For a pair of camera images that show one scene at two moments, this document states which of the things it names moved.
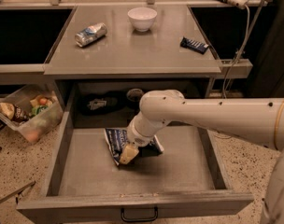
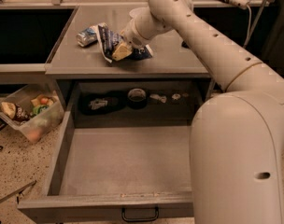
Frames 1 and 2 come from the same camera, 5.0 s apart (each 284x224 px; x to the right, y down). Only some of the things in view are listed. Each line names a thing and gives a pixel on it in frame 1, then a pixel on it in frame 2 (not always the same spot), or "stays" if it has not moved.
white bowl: x=142 y=18 stays
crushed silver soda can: x=91 y=34 stays
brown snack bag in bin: x=13 y=112 stays
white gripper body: x=140 y=138 to x=133 y=38
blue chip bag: x=118 y=140 to x=109 y=38
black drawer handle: x=139 y=219 stays
